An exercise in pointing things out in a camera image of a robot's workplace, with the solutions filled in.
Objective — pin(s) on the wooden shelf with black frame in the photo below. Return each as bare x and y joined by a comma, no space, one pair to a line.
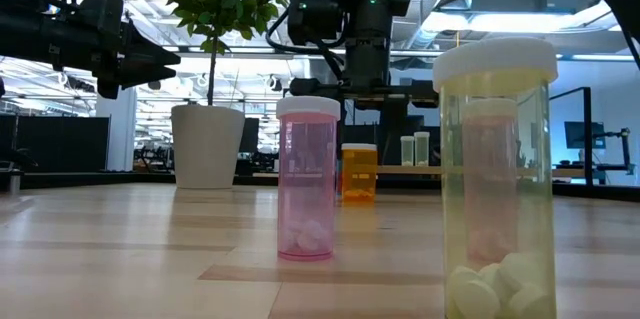
430,170

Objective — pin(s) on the large orange pill bottle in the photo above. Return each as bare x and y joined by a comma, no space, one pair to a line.
360,174

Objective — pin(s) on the black computer monitor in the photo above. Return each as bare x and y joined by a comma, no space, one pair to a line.
575,134

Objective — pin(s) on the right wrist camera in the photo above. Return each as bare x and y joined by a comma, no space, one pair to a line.
315,14

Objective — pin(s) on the large yellow-green pill bottle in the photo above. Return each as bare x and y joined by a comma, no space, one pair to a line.
537,209

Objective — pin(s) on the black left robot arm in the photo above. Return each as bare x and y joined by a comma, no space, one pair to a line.
30,34

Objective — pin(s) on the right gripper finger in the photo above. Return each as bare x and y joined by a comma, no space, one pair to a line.
397,121

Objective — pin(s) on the small yellow-green pill bottle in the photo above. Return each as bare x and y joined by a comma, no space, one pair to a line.
422,149
407,151

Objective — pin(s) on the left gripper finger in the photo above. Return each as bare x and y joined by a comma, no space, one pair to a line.
145,51
132,75

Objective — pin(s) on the black partition panel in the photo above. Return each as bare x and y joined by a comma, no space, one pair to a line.
65,144

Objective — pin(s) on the white building column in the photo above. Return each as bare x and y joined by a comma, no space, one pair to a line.
117,134

